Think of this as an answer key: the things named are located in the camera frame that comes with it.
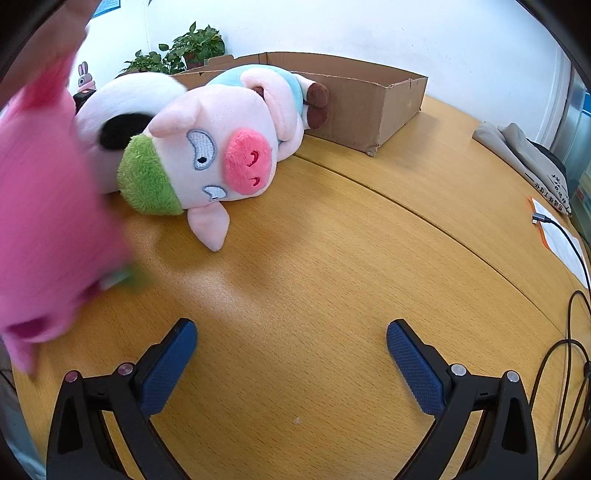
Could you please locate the black cable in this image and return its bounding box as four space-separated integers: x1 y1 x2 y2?
529 288 591 480

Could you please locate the cardboard box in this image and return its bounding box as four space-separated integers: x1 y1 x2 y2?
178 52 429 158

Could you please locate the white and black panda plush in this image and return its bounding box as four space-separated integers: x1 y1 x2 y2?
74 73 185 195

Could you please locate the pink rabbit figurine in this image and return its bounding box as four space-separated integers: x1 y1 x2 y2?
76 61 97 93

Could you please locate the pink plush toy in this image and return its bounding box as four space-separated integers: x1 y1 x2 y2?
0 48 148 374

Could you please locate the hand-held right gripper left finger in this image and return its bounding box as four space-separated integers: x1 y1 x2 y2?
46 318 199 480

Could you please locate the white paper sheet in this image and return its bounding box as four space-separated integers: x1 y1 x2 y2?
529 198 591 289

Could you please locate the blue wall notice poster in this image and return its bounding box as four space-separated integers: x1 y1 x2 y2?
92 0 123 19

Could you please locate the pig plush with green hat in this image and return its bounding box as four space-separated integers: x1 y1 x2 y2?
117 65 331 252

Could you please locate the tall potted green plant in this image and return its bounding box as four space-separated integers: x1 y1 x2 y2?
171 22 226 70

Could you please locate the grey cloth bag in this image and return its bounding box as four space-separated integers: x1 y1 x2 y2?
472 121 575 217

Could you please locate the grey plug cable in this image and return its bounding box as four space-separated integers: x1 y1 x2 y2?
531 213 591 287

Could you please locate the low potted green plant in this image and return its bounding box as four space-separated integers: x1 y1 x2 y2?
121 44 185 75

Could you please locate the glass partition with blue stripe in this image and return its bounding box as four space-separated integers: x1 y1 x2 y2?
566 60 591 208

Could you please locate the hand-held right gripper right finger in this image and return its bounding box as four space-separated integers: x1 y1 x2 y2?
386 318 540 480

